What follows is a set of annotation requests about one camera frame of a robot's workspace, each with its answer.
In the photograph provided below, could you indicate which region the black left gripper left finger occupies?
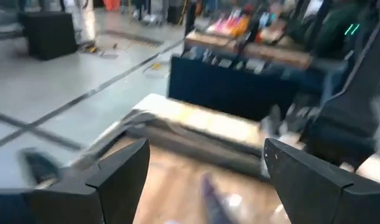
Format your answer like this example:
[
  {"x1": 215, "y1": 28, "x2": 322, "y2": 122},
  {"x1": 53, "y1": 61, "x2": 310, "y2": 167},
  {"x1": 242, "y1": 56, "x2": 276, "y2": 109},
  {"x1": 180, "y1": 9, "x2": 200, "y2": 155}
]
[{"x1": 24, "y1": 138, "x2": 151, "y2": 224}]

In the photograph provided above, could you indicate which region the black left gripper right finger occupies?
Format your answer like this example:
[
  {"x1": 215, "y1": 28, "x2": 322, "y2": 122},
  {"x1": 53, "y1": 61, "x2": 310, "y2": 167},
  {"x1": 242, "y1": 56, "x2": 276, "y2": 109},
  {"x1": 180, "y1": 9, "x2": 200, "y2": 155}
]
[{"x1": 264, "y1": 138, "x2": 380, "y2": 224}]

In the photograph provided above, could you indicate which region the purple eggplant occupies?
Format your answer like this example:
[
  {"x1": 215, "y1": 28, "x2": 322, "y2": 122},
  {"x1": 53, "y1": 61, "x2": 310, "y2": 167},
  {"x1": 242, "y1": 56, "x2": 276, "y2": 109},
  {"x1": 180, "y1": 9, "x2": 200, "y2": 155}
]
[{"x1": 201, "y1": 173, "x2": 238, "y2": 224}]

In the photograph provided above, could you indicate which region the wooden display table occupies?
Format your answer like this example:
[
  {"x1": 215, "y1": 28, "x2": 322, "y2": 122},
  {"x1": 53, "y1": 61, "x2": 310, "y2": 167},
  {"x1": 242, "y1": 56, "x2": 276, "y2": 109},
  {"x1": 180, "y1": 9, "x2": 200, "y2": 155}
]
[{"x1": 185, "y1": 7, "x2": 313, "y2": 69}]

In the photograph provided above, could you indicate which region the black box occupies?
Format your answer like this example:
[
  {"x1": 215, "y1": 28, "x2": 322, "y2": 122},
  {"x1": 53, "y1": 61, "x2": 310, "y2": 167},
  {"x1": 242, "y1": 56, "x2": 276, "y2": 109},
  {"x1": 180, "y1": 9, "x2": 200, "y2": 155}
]
[{"x1": 20, "y1": 11, "x2": 78, "y2": 62}]

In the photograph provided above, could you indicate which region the person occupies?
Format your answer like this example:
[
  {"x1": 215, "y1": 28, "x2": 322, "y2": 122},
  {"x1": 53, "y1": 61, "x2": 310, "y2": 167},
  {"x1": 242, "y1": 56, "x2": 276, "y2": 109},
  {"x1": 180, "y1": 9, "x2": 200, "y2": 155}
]
[{"x1": 63, "y1": 0, "x2": 99, "y2": 54}]

